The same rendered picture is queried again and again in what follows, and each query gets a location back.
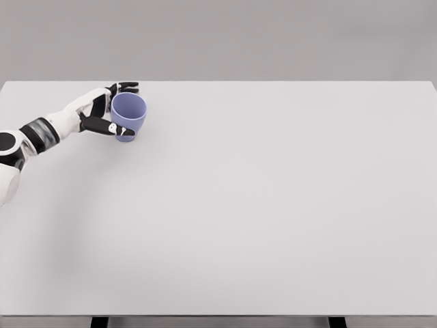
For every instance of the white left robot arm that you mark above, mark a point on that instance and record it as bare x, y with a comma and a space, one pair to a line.
41, 131

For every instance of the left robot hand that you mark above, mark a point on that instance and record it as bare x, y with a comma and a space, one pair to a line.
91, 102

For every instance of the blue cup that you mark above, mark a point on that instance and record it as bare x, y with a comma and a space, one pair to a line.
131, 112

